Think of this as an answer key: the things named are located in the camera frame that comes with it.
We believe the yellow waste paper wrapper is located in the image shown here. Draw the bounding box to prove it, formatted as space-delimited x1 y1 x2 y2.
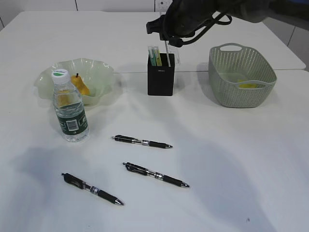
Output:
238 79 258 88

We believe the green ruffled glass plate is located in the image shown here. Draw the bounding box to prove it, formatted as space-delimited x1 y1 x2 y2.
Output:
34 58 114 106

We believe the green woven plastic basket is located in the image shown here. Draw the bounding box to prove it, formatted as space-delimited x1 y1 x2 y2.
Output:
208 43 277 108

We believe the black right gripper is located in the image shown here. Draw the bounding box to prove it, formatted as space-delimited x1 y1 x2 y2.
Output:
146 0 217 41

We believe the clear plastic ruler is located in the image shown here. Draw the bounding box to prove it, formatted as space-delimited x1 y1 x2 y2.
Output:
159 0 181 67

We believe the black square pen holder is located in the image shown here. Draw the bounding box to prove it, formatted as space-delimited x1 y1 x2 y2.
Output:
147 53 175 96

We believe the black pen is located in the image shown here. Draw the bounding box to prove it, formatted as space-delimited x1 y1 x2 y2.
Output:
122 162 190 188
61 173 125 206
112 135 173 149

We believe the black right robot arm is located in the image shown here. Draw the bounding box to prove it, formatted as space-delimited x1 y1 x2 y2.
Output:
146 0 309 47

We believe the clear water bottle green label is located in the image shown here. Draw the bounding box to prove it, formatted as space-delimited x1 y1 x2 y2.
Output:
51 69 89 142

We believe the yellow pear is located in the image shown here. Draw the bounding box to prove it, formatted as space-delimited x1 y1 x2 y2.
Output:
70 73 90 96

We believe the mint green pen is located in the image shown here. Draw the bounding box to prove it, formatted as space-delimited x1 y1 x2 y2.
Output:
148 46 156 66

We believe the yellow pen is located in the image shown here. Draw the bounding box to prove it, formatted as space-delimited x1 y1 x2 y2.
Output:
153 46 162 66

